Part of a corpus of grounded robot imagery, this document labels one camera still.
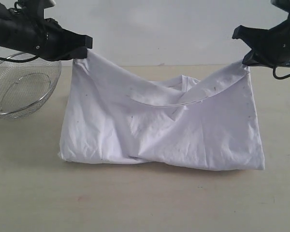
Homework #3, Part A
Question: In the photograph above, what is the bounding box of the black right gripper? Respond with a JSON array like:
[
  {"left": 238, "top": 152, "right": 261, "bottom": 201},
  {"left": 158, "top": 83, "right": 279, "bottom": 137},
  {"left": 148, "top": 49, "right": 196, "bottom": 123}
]
[{"left": 232, "top": 14, "right": 290, "bottom": 68}]

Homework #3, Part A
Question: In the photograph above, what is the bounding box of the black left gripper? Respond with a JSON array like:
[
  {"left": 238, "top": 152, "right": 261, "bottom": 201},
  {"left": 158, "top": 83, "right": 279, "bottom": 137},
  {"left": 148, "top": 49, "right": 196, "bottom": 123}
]
[{"left": 12, "top": 9, "right": 93, "bottom": 61}]

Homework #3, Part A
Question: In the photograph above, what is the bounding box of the white t-shirt red logo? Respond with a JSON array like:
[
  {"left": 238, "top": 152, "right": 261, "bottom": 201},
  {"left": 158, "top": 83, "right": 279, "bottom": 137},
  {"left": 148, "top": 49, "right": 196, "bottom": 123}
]
[{"left": 59, "top": 52, "right": 265, "bottom": 171}]

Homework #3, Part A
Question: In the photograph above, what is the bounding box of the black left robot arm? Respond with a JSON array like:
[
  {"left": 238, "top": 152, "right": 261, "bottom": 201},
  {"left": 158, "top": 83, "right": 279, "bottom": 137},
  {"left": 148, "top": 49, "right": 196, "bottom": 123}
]
[{"left": 0, "top": 0, "right": 93, "bottom": 62}]

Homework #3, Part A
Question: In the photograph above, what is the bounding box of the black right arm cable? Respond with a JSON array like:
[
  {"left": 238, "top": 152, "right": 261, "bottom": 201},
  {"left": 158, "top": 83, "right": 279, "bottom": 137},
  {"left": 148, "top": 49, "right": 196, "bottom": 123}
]
[{"left": 272, "top": 64, "right": 290, "bottom": 80}]

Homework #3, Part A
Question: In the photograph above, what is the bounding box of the metal mesh strainer bowl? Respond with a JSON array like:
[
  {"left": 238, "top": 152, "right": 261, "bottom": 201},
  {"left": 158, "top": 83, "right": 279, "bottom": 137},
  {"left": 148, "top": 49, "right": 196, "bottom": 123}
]
[{"left": 0, "top": 58, "right": 62, "bottom": 119}]

